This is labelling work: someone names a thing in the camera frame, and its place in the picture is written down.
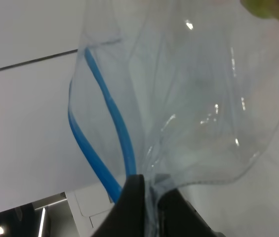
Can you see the purple eggplant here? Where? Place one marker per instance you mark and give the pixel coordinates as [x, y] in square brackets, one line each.
[265, 9]

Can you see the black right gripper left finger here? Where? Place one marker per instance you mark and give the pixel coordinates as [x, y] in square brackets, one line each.
[126, 219]

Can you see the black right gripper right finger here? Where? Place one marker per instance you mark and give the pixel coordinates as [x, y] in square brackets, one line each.
[178, 218]

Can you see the clear plastic zip bag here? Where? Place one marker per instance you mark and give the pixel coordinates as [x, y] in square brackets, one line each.
[183, 92]

